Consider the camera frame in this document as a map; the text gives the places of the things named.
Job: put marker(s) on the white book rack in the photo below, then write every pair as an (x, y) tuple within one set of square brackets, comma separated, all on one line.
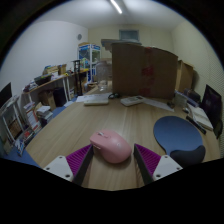
[(20, 126)]

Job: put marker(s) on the small dark brown item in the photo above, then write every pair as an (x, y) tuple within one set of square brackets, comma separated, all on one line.
[(171, 104)]

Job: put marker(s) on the black marker pen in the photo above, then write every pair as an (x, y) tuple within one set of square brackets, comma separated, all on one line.
[(196, 124)]

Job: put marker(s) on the tall narrow cardboard box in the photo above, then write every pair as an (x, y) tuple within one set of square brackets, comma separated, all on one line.
[(185, 76)]

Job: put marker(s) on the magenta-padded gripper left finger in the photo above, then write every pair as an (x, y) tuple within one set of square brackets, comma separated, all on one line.
[(58, 166)]

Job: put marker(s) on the white paper sheet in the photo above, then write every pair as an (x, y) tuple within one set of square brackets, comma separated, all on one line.
[(81, 98), (158, 104)]

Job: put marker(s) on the black bag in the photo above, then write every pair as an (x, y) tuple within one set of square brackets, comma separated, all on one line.
[(192, 94)]

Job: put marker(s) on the clear plastic container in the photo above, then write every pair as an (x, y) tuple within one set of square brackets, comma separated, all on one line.
[(180, 99)]

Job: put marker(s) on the open white book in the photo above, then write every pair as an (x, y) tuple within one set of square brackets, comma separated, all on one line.
[(203, 116)]

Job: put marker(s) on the small black clip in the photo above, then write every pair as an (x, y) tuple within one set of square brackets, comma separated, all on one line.
[(114, 95)]

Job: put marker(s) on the large brown cardboard box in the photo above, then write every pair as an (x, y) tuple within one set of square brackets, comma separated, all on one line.
[(133, 70)]

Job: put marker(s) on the round wall clock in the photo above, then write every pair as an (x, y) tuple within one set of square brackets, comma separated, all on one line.
[(79, 36)]

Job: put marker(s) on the wall window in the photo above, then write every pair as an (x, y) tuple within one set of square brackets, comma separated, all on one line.
[(129, 35)]

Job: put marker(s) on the tall clear jar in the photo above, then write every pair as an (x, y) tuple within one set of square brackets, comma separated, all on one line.
[(103, 75)]

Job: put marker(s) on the wooden side desk shelf unit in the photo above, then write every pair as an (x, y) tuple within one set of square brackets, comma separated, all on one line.
[(50, 81)]

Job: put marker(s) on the white flat box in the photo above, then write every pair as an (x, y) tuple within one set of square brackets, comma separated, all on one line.
[(96, 101)]

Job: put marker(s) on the blue hardcover book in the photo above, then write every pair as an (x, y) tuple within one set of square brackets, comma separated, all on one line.
[(190, 100)]

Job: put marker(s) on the blue round mouse pad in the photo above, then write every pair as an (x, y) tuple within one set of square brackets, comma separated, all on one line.
[(176, 133)]

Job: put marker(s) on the blue and white cabinet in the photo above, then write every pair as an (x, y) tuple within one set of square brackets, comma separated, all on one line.
[(88, 60)]

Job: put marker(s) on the ceiling tube light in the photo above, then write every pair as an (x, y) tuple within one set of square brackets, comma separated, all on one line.
[(116, 6)]

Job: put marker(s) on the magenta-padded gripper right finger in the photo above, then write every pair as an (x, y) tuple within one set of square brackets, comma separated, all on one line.
[(166, 166)]

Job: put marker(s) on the pink computer mouse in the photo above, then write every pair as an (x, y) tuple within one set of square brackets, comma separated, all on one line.
[(111, 146)]

